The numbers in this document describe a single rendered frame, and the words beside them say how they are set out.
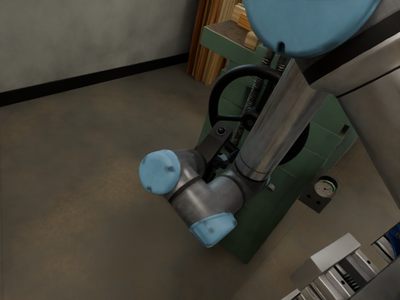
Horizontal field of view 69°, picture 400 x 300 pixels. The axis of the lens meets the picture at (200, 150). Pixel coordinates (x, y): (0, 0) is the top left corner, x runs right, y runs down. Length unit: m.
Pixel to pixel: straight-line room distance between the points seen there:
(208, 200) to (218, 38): 0.62
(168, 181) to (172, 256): 0.92
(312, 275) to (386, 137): 0.41
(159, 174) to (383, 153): 0.33
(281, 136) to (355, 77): 0.24
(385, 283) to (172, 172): 0.41
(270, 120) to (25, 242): 1.18
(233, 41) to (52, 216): 1.07
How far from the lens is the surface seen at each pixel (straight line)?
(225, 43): 0.98
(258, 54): 0.83
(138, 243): 1.40
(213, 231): 0.50
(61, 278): 1.34
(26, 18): 1.91
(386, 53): 0.25
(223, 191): 0.53
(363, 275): 0.69
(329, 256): 0.64
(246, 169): 0.54
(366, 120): 0.28
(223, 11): 2.41
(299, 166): 1.02
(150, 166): 0.50
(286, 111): 0.46
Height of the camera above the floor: 1.22
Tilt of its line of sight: 41 degrees down
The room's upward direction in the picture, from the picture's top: 19 degrees clockwise
